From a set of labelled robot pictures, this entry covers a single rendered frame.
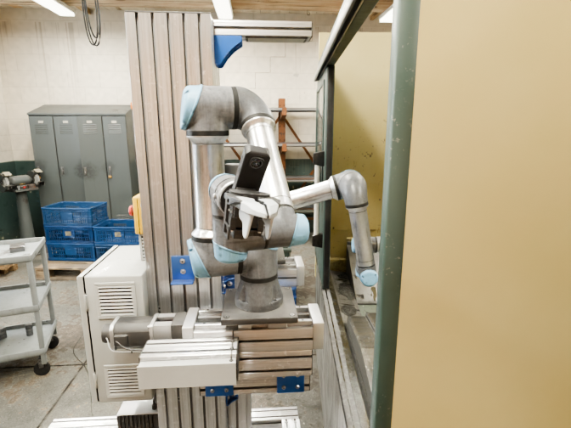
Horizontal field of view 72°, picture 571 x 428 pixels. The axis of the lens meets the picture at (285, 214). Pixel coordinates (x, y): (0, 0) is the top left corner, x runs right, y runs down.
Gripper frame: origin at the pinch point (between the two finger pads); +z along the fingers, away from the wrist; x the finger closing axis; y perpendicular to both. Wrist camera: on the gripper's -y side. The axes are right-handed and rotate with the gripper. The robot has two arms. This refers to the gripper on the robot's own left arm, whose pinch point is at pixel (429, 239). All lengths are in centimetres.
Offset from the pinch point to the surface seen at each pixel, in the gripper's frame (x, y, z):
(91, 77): -415, -125, -354
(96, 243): -254, 77, -291
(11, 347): -67, 96, -261
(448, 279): 104, -23, -33
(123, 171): -369, 8, -301
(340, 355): 33, 38, -44
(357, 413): 65, 38, -43
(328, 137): -31, -46, -44
